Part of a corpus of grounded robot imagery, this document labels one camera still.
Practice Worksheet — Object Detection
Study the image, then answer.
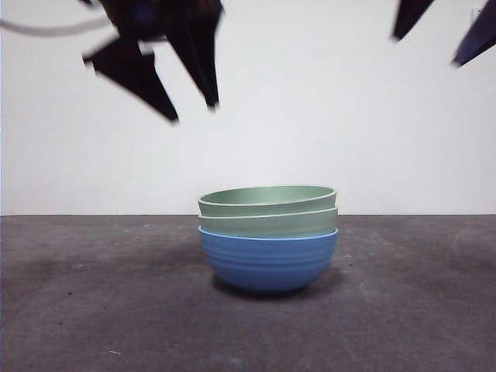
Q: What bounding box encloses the blue ribbed bowl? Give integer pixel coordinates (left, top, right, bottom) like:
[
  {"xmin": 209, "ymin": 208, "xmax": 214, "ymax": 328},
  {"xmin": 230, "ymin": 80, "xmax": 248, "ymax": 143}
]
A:
[{"xmin": 198, "ymin": 226, "xmax": 339, "ymax": 294}]

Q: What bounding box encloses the green ribbed bowl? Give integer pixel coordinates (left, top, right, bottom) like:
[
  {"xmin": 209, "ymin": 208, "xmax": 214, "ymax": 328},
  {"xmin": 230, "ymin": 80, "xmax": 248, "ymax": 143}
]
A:
[
  {"xmin": 198, "ymin": 205, "xmax": 339, "ymax": 238},
  {"xmin": 197, "ymin": 185, "xmax": 338, "ymax": 218}
]

